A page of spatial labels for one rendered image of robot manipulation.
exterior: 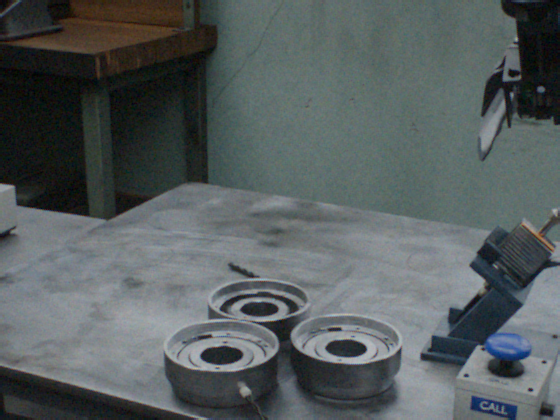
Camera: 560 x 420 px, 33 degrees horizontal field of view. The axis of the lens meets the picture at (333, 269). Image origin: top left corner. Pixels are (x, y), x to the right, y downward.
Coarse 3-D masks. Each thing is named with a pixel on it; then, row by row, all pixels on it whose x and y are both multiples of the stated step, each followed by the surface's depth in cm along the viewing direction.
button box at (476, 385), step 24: (480, 360) 84; (528, 360) 85; (456, 384) 82; (480, 384) 81; (504, 384) 80; (528, 384) 81; (456, 408) 82; (480, 408) 81; (504, 408) 80; (528, 408) 80; (552, 408) 82
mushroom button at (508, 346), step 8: (496, 336) 82; (504, 336) 82; (512, 336) 82; (520, 336) 83; (488, 344) 82; (496, 344) 81; (504, 344) 81; (512, 344) 81; (520, 344) 81; (528, 344) 82; (488, 352) 82; (496, 352) 81; (504, 352) 80; (512, 352) 80; (520, 352) 80; (528, 352) 81; (504, 360) 82; (512, 360) 81
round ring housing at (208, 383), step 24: (168, 336) 88; (192, 336) 91; (216, 336) 91; (240, 336) 91; (264, 336) 90; (168, 360) 84; (192, 360) 86; (216, 360) 90; (240, 360) 86; (264, 360) 84; (192, 384) 83; (216, 384) 82; (240, 384) 83; (264, 384) 85
